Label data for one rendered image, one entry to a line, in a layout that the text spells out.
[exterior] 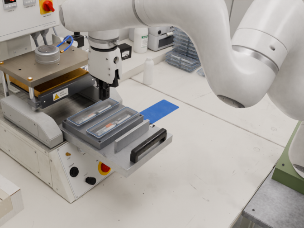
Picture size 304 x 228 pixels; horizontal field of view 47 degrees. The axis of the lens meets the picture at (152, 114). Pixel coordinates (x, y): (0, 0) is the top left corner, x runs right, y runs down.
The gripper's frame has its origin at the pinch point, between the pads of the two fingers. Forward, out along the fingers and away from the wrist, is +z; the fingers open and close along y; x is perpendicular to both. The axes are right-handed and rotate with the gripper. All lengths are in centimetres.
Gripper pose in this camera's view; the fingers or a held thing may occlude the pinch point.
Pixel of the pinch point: (104, 92)
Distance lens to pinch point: 106.1
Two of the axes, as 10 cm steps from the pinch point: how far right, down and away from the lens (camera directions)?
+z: -0.7, 8.3, 5.6
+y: -7.8, -4.0, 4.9
